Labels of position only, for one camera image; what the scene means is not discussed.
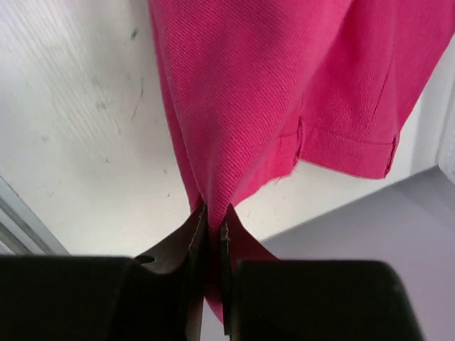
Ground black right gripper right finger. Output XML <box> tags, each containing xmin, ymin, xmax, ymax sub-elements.
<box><xmin>219</xmin><ymin>202</ymin><xmax>282</xmax><ymax>341</ymax></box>

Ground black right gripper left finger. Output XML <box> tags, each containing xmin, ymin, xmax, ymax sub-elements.
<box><xmin>135</xmin><ymin>203</ymin><xmax>208</xmax><ymax>340</ymax></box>

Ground pink trousers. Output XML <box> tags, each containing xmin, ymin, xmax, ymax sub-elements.
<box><xmin>149</xmin><ymin>1</ymin><xmax>454</xmax><ymax>318</ymax></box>

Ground white plastic basket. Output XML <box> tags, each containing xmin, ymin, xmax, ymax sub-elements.
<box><xmin>437</xmin><ymin>37</ymin><xmax>454</xmax><ymax>183</ymax></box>

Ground aluminium table frame rail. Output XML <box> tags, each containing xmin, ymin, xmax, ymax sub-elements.
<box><xmin>0</xmin><ymin>179</ymin><xmax>70</xmax><ymax>256</ymax></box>

